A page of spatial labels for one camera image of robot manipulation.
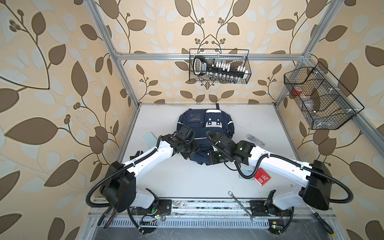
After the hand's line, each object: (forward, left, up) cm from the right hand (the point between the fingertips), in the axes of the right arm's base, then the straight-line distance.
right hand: (208, 159), depth 76 cm
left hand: (+6, +2, 0) cm, 7 cm away
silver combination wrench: (-24, -21, -15) cm, 36 cm away
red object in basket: (+30, -51, +18) cm, 62 cm away
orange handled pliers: (-21, +51, -13) cm, 57 cm away
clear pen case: (+18, -34, -14) cm, 41 cm away
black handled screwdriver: (-30, -53, -12) cm, 63 cm away
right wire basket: (+20, -60, +19) cm, 66 cm away
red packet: (-5, -31, -14) cm, 35 cm away
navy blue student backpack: (+32, +1, -7) cm, 33 cm away
